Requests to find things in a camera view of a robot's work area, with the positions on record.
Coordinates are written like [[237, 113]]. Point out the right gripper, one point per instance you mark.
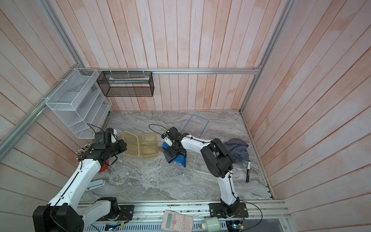
[[170, 152]]

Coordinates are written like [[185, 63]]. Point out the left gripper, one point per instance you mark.
[[123, 147]]

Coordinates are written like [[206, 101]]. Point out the blue cloth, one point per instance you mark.
[[174, 155]]

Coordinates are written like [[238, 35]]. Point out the yellow lunch box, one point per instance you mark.
[[148, 146]]

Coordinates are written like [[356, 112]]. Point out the grey cloth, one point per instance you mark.
[[237, 148]]

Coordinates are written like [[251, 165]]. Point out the clear lunch box blue rim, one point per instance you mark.
[[200, 166]]

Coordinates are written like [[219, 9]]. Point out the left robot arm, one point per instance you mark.
[[61, 214]]

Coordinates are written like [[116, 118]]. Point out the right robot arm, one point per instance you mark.
[[217, 159]]

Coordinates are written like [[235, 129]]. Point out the red pencil cup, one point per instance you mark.
[[83, 150]]

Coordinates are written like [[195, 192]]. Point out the light blue pencil case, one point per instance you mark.
[[95, 184]]

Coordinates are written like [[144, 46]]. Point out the black mesh basket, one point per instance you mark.
[[126, 83]]

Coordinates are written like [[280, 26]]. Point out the black white marker pen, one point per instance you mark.
[[248, 169]]

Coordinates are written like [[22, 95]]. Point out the pink calculator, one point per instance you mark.
[[176, 222]]

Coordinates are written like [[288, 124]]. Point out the pale green tape roll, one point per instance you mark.
[[211, 224]]

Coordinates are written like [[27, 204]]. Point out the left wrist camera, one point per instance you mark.
[[113, 131]]

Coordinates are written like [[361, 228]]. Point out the white wire mesh shelf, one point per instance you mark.
[[79, 105]]

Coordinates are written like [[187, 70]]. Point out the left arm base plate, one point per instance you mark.
[[125, 214]]

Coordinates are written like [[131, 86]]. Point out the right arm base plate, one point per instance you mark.
[[221, 210]]

